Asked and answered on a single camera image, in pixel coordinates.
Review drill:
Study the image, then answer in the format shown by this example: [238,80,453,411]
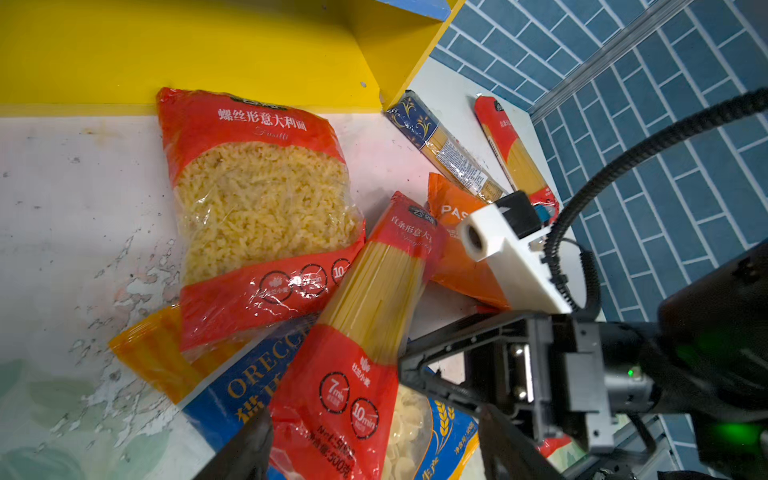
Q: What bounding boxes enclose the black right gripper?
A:
[398,311,660,453]

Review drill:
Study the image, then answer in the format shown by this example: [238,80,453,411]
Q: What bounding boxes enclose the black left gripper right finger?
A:
[478,404,564,480]

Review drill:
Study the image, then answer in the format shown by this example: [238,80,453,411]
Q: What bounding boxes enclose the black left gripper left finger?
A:
[194,409,274,480]

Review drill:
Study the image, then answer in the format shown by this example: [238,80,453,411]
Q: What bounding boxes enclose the red labelled spaghetti bag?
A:
[269,192,448,479]

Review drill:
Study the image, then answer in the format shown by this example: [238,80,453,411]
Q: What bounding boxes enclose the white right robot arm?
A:
[398,88,767,479]

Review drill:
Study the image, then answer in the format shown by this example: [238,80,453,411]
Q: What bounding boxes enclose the blue shell pasta bag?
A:
[110,307,479,479]

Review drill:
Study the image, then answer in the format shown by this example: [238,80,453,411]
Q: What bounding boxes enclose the yellow shelf with coloured boards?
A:
[1,1,461,116]

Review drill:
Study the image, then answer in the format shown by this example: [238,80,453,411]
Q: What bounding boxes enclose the red fusilli bag lower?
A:
[537,436,572,458]

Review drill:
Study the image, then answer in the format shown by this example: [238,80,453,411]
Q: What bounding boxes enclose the orange macaroni bag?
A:
[427,172,510,309]

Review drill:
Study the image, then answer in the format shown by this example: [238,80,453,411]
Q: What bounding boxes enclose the red macaroni bag upper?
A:
[156,88,365,350]

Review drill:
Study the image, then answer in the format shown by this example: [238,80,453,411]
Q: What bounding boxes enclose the floral table mat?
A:
[1,58,557,479]

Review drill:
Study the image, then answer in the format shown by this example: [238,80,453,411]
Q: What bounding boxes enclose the dark labelled spaghetti bag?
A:
[386,90,507,203]

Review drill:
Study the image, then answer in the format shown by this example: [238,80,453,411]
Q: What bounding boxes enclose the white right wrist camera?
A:
[457,191,572,314]

